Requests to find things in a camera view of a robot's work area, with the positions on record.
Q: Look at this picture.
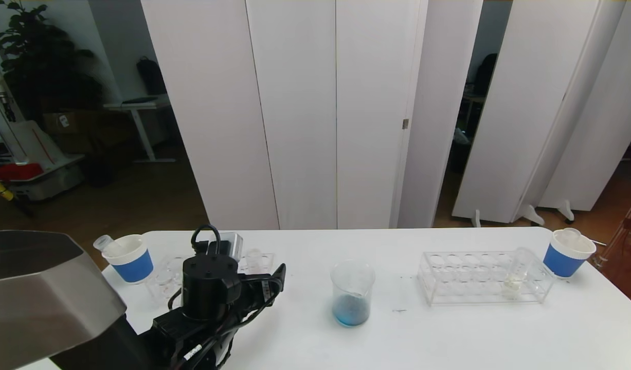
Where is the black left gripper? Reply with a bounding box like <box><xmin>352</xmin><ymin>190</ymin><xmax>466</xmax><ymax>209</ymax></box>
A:
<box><xmin>239</xmin><ymin>263</ymin><xmax>286</xmax><ymax>307</ymax></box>

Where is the blue liquid test tube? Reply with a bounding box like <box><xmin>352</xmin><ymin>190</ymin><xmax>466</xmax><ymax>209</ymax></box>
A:
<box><xmin>93</xmin><ymin>235</ymin><xmax>121</xmax><ymax>255</ymax></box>

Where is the red liquid test tube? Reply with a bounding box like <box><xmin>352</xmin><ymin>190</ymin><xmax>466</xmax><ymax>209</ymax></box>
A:
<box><xmin>245</xmin><ymin>248</ymin><xmax>265</xmax><ymax>274</ymax></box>

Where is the clear glass beaker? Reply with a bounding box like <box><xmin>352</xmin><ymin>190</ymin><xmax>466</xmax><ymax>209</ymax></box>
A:
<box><xmin>330</xmin><ymin>260</ymin><xmax>376</xmax><ymax>328</ymax></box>

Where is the clear acrylic test tube rack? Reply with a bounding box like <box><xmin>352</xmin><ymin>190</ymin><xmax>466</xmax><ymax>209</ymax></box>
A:
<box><xmin>417</xmin><ymin>250</ymin><xmax>555</xmax><ymax>306</ymax></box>
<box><xmin>146</xmin><ymin>252</ymin><xmax>276</xmax><ymax>305</ymax></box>

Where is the yellow liquid test tube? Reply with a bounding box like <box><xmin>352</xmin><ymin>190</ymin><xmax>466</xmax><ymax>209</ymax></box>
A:
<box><xmin>502</xmin><ymin>247</ymin><xmax>534</xmax><ymax>300</ymax></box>

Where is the white blue paper cup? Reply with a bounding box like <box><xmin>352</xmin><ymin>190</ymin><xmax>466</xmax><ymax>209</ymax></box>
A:
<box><xmin>101</xmin><ymin>234</ymin><xmax>154</xmax><ymax>284</ymax></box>
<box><xmin>543</xmin><ymin>230</ymin><xmax>597</xmax><ymax>279</ymax></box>

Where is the white partition panel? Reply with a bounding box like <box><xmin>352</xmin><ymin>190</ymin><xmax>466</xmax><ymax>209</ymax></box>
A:
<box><xmin>452</xmin><ymin>0</ymin><xmax>627</xmax><ymax>228</ymax></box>
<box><xmin>140</xmin><ymin>0</ymin><xmax>483</xmax><ymax>230</ymax></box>
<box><xmin>521</xmin><ymin>0</ymin><xmax>631</xmax><ymax>223</ymax></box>

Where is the white office desk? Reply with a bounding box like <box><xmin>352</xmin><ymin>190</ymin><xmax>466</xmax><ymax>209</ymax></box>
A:
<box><xmin>103</xmin><ymin>95</ymin><xmax>176</xmax><ymax>164</ymax></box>

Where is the black backpack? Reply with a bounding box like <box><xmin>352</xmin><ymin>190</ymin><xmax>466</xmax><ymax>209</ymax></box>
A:
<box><xmin>136</xmin><ymin>57</ymin><xmax>168</xmax><ymax>96</ymax></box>

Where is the brown cardboard box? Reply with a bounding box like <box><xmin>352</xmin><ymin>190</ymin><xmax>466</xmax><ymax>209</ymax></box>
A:
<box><xmin>42</xmin><ymin>109</ymin><xmax>102</xmax><ymax>137</ymax></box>

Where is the white machine with base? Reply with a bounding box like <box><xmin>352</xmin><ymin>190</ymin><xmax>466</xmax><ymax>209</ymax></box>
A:
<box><xmin>0</xmin><ymin>46</ymin><xmax>84</xmax><ymax>201</ymax></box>

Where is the red plastic box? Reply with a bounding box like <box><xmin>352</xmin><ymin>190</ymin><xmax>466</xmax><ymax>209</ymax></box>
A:
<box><xmin>0</xmin><ymin>163</ymin><xmax>43</xmax><ymax>181</ymax></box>

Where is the black chair backrest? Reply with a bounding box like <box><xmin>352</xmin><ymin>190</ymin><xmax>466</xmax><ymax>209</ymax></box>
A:
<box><xmin>472</xmin><ymin>53</ymin><xmax>498</xmax><ymax>97</ymax></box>

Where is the dark green potted plant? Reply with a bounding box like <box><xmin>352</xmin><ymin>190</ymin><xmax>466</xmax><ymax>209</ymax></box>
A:
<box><xmin>0</xmin><ymin>0</ymin><xmax>102</xmax><ymax>121</ymax></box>

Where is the brown metal stand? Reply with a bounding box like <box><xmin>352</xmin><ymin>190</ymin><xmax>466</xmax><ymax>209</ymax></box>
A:
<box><xmin>593</xmin><ymin>186</ymin><xmax>631</xmax><ymax>309</ymax></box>

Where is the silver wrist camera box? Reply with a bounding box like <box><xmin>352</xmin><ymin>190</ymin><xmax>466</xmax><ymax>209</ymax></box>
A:
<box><xmin>218</xmin><ymin>232</ymin><xmax>244</xmax><ymax>263</ymax></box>

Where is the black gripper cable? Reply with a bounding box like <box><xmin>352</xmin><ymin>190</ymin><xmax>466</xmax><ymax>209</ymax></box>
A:
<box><xmin>191</xmin><ymin>225</ymin><xmax>222</xmax><ymax>255</ymax></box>

